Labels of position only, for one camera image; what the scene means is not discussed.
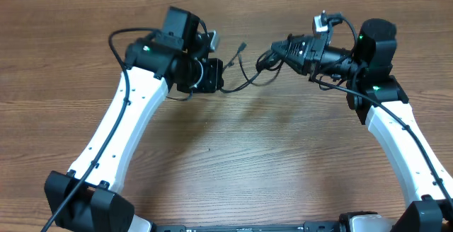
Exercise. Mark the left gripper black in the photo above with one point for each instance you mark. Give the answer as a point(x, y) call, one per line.
point(213, 80)

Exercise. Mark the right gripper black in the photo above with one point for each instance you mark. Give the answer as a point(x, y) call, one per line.
point(309, 58)

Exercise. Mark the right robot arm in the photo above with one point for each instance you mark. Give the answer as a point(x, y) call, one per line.
point(381, 104)

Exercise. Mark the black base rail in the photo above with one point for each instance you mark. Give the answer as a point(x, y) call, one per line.
point(244, 228)

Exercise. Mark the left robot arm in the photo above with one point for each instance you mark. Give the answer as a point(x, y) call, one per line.
point(179, 55)

